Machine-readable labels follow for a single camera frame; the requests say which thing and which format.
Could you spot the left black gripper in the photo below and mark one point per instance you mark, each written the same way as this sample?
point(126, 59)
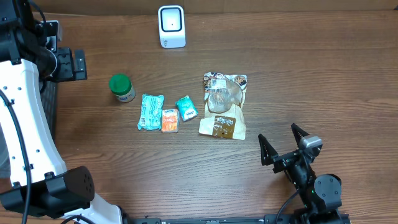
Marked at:
point(69, 72)

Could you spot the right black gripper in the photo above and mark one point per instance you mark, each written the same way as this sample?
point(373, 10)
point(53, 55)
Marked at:
point(269, 154)

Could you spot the green capped plastic bottle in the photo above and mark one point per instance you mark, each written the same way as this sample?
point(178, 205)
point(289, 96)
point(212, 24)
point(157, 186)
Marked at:
point(121, 86)

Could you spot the brown white snack bag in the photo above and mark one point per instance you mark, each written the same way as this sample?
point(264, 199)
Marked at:
point(224, 97)

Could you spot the long teal wipes pack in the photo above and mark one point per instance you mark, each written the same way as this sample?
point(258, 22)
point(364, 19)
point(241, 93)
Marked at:
point(151, 112)

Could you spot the teal tissue pack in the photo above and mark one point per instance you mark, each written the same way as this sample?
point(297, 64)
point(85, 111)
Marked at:
point(186, 108)

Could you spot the orange tissue pack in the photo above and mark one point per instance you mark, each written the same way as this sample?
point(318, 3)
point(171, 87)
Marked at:
point(170, 121)

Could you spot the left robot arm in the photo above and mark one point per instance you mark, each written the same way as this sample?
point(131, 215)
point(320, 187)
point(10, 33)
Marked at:
point(41, 183)

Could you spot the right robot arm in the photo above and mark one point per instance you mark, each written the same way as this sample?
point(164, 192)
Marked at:
point(321, 195)

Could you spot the white barcode scanner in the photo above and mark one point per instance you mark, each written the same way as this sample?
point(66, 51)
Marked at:
point(171, 21)

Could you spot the grey plastic mesh basket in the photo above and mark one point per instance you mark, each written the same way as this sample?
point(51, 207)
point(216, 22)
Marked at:
point(49, 102)

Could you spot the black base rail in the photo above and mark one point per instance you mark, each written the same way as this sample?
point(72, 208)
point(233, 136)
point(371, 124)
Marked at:
point(266, 219)

